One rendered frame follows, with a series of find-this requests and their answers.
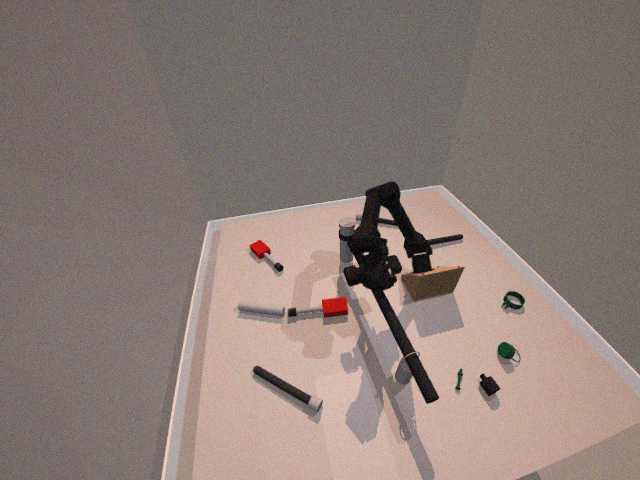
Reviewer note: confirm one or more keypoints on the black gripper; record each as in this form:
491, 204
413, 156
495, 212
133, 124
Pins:
354, 276

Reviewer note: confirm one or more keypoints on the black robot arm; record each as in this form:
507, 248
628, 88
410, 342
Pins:
367, 238

